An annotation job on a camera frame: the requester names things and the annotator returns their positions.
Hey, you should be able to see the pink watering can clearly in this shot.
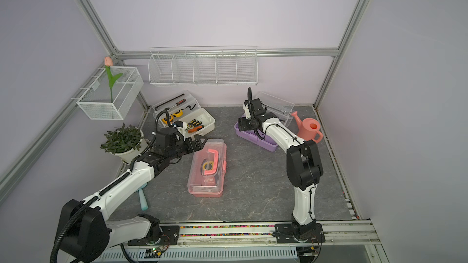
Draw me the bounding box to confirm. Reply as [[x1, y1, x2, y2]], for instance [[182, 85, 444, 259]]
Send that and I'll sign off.
[[291, 112, 324, 143]]

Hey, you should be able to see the potted green plant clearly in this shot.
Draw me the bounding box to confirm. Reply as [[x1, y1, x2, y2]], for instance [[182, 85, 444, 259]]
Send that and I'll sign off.
[[100, 124, 149, 164]]

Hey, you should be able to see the white toolbox with clear tray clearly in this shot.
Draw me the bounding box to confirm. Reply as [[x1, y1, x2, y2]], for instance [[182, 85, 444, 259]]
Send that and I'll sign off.
[[152, 90, 215, 139]]

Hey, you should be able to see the white wire wall shelf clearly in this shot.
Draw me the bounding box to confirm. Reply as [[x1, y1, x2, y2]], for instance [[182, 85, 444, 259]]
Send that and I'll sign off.
[[148, 46, 258, 86]]

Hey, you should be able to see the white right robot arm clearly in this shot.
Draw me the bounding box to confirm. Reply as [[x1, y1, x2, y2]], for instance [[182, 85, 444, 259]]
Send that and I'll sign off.
[[238, 90, 325, 244]]

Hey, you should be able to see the white wire basket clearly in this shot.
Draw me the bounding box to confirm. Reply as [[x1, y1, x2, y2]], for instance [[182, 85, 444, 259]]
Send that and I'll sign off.
[[76, 66, 143, 121]]

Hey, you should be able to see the orange black screwdriver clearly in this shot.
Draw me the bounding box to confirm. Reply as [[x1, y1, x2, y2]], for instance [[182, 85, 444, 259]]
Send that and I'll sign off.
[[187, 125, 204, 133]]

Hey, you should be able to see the purple toolbox with clear lid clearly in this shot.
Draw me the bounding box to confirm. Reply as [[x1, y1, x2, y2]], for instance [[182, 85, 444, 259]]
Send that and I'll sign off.
[[235, 88, 303, 152]]

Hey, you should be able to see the pink toolbox with clear lid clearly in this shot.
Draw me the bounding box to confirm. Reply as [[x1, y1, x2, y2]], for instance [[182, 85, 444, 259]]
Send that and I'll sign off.
[[187, 139, 227, 198]]

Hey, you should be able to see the pink artificial tulip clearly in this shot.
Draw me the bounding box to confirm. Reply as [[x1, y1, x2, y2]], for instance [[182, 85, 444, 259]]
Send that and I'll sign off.
[[104, 57, 123, 103]]

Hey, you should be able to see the teal brush handle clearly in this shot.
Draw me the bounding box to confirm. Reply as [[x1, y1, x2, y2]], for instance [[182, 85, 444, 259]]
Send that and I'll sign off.
[[138, 183, 149, 211]]

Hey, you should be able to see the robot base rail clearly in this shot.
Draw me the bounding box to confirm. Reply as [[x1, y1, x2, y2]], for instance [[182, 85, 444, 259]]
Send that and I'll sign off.
[[97, 220, 389, 263]]

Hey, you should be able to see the yellow tape measure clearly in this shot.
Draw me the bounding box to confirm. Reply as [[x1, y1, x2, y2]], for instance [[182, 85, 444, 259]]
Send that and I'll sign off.
[[173, 110, 184, 118], [162, 115, 173, 124]]

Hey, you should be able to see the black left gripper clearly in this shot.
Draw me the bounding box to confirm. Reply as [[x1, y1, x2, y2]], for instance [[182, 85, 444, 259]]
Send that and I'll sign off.
[[167, 134, 207, 160]]

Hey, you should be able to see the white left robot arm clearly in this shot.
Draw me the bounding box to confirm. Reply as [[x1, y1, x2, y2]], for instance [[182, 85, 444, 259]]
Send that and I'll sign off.
[[49, 128, 207, 263]]

